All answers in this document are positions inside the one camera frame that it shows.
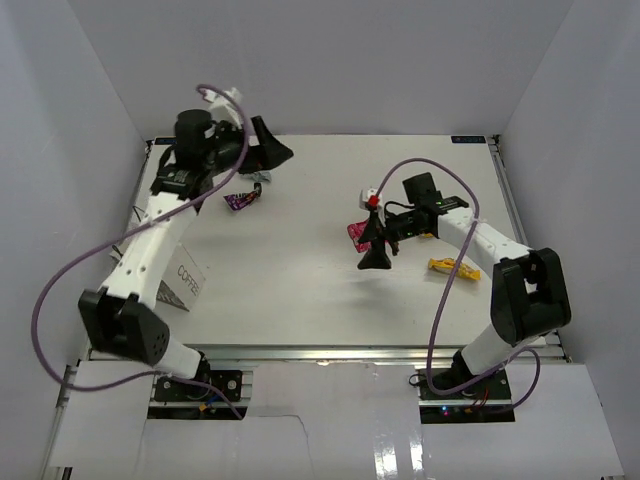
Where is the white front cover panel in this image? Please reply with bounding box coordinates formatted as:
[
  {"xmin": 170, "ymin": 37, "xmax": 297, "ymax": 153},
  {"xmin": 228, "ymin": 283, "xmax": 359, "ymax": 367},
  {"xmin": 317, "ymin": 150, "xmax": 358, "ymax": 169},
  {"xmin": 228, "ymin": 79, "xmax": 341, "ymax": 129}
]
[{"xmin": 49, "ymin": 363, "xmax": 623, "ymax": 479}]

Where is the purple snack bar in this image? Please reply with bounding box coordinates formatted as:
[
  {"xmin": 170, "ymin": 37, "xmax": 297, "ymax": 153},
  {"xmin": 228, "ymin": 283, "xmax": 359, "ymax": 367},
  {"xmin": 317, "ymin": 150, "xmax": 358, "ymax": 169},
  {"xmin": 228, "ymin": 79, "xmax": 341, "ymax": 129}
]
[{"xmin": 224, "ymin": 182, "xmax": 263, "ymax": 212}]

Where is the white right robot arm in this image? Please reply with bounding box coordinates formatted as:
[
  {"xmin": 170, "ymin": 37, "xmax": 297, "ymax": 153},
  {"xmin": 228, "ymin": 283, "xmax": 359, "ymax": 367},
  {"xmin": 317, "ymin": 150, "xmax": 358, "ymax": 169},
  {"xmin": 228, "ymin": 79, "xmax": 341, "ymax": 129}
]
[{"xmin": 358, "ymin": 173, "xmax": 571, "ymax": 399}]

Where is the silver snack packet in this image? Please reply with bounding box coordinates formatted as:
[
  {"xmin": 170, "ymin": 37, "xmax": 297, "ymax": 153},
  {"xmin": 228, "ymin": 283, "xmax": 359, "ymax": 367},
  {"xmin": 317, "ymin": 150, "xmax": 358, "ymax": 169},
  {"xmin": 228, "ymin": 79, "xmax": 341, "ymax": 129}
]
[{"xmin": 241, "ymin": 171, "xmax": 272, "ymax": 183}]

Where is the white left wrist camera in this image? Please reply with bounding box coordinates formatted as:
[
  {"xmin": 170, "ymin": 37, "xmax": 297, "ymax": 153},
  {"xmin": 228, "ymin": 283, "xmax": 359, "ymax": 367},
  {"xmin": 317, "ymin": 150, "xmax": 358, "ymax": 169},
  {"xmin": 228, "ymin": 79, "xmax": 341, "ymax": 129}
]
[{"xmin": 203, "ymin": 88, "xmax": 243, "ymax": 127}]

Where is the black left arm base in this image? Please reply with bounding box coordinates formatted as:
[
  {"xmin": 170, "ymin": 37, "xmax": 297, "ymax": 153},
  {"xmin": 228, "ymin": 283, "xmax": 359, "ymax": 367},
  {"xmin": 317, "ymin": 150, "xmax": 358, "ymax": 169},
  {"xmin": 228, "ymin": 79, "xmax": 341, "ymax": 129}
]
[{"xmin": 153, "ymin": 367, "xmax": 244, "ymax": 404}]

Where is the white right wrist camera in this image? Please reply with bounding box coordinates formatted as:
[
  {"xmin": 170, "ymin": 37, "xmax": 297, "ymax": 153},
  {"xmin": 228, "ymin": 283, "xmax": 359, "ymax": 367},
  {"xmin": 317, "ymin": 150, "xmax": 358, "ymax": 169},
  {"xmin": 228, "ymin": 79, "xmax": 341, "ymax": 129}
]
[{"xmin": 358, "ymin": 187, "xmax": 384, "ymax": 220}]

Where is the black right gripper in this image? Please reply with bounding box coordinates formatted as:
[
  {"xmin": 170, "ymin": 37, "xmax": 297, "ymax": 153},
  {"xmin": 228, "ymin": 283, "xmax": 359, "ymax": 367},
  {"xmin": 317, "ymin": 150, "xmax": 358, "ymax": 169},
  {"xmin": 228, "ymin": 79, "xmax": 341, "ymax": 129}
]
[{"xmin": 357, "ymin": 208, "xmax": 427, "ymax": 270}]

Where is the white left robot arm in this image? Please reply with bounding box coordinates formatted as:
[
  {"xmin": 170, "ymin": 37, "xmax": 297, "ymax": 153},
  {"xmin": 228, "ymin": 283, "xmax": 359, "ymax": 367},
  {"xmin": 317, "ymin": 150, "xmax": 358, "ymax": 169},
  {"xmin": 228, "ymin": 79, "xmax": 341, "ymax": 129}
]
[{"xmin": 78, "ymin": 109, "xmax": 294, "ymax": 399}]

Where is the blue label corner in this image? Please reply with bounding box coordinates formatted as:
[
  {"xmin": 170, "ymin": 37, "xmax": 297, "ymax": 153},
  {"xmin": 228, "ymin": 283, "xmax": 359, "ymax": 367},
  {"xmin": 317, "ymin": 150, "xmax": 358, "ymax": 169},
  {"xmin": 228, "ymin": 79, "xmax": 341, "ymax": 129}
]
[
  {"xmin": 153, "ymin": 137, "xmax": 176, "ymax": 145},
  {"xmin": 451, "ymin": 135, "xmax": 486, "ymax": 144}
]

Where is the red snack packet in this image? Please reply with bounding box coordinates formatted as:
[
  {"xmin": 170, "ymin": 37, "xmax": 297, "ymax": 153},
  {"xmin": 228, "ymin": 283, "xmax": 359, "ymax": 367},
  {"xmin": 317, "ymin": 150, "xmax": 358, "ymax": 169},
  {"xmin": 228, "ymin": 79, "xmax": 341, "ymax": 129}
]
[{"xmin": 347, "ymin": 220, "xmax": 370, "ymax": 253}]

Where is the blue label left corner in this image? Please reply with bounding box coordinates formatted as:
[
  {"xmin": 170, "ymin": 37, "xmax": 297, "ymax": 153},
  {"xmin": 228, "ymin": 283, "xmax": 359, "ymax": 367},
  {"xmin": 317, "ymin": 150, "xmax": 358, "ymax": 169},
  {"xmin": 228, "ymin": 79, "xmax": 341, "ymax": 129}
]
[{"xmin": 153, "ymin": 137, "xmax": 176, "ymax": 145}]

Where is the yellow snack bar wrapper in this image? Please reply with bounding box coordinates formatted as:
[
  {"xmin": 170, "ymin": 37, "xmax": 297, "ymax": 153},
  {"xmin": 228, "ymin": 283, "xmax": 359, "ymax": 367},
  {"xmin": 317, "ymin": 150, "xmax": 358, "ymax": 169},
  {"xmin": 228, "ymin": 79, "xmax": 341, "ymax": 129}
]
[{"xmin": 427, "ymin": 258, "xmax": 481, "ymax": 281}]

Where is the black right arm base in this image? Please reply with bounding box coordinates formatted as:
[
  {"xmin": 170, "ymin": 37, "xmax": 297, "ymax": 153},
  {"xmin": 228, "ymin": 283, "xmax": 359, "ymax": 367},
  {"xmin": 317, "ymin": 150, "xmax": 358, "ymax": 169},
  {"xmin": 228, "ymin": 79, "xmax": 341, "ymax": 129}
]
[{"xmin": 408, "ymin": 367, "xmax": 516, "ymax": 424}]

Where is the blue label right corner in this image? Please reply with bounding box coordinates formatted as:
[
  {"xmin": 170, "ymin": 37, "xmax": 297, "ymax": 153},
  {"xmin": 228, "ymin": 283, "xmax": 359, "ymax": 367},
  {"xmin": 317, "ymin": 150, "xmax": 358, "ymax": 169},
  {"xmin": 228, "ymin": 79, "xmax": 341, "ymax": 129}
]
[{"xmin": 451, "ymin": 135, "xmax": 486, "ymax": 144}]

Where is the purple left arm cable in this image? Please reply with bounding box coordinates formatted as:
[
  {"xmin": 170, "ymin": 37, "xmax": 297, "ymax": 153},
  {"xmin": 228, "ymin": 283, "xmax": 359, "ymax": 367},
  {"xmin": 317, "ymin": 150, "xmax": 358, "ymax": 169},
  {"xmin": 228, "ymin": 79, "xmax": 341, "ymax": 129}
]
[{"xmin": 30, "ymin": 83, "xmax": 251, "ymax": 419}]

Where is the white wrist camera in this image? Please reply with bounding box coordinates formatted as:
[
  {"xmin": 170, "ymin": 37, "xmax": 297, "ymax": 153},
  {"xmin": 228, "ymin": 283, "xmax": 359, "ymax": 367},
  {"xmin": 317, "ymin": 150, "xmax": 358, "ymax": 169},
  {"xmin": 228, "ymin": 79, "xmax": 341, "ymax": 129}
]
[
  {"xmin": 203, "ymin": 88, "xmax": 243, "ymax": 127},
  {"xmin": 358, "ymin": 187, "xmax": 384, "ymax": 220}
]

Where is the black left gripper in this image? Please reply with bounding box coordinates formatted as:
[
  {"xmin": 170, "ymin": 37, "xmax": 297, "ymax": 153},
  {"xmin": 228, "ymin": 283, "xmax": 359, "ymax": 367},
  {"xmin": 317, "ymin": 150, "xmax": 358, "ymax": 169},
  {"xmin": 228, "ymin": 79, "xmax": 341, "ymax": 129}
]
[{"xmin": 203, "ymin": 116, "xmax": 292, "ymax": 176}]

